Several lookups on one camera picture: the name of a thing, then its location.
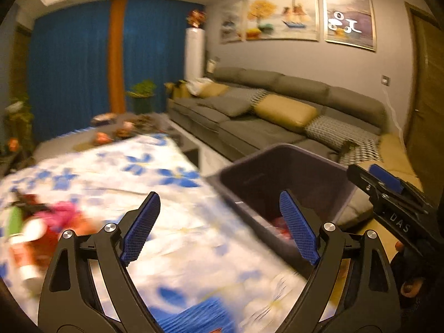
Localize red paper cup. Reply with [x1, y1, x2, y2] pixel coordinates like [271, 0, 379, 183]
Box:
[22, 214, 97, 269]

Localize orange white paper cup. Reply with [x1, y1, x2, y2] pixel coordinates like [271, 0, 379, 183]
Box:
[8, 218, 49, 290]

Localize pink foam net sleeve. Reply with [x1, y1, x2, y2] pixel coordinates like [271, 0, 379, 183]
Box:
[35, 201, 80, 232]

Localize pink plastic bag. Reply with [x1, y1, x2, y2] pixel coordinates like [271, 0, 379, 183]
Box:
[270, 216, 293, 241]

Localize green foam net sleeve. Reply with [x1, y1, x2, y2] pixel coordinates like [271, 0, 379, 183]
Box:
[6, 206, 23, 238]

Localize dark wrapper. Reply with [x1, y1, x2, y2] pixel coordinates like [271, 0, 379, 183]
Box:
[12, 190, 51, 216]

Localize blue foam net sleeve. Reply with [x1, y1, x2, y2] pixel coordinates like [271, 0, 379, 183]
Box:
[149, 298, 237, 333]

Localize dark grey trash bin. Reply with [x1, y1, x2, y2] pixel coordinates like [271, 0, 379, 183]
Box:
[207, 143, 356, 278]

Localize right hand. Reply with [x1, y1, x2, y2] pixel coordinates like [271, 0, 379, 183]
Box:
[392, 241, 424, 298]

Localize wooden door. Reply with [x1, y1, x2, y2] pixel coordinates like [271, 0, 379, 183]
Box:
[404, 3, 443, 203]

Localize floral white blue tablecloth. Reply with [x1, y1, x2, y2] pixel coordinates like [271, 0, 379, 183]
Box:
[1, 135, 306, 332]

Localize mustard cushion near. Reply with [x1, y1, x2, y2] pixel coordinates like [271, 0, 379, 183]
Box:
[254, 94, 318, 133]

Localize mustard cushion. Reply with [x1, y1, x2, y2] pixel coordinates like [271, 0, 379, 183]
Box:
[254, 94, 318, 133]
[199, 83, 229, 99]

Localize plant on left stand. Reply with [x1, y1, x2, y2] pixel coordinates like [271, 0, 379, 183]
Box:
[4, 97, 35, 159]

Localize grey sectional sofa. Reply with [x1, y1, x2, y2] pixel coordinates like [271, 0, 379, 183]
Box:
[167, 66, 425, 229]

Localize right framed painting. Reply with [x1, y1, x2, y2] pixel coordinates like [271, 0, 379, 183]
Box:
[323, 0, 376, 52]

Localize grey cushion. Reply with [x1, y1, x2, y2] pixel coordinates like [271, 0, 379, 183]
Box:
[197, 95, 251, 118]

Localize green potted plant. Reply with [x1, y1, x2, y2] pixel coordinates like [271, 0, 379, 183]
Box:
[127, 79, 157, 114]

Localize blue curtains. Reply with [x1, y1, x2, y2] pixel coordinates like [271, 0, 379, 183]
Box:
[27, 0, 204, 141]

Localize tree and ship painting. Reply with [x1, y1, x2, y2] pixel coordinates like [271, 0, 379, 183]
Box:
[244, 0, 320, 41]

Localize white clothes on sofa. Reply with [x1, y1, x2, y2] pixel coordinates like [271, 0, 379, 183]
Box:
[186, 77, 213, 96]

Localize mustard cushion far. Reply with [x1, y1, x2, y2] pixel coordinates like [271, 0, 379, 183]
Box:
[199, 83, 229, 99]

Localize small left painting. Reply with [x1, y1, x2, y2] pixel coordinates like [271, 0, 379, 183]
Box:
[220, 2, 243, 44]

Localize white standing air conditioner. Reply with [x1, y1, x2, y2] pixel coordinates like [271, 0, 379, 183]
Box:
[184, 28, 205, 80]

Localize orange curtain strip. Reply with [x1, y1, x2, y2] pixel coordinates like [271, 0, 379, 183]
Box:
[108, 0, 127, 113]

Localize red gold flower ornament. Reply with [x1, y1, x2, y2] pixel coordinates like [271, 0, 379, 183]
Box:
[187, 9, 206, 29]

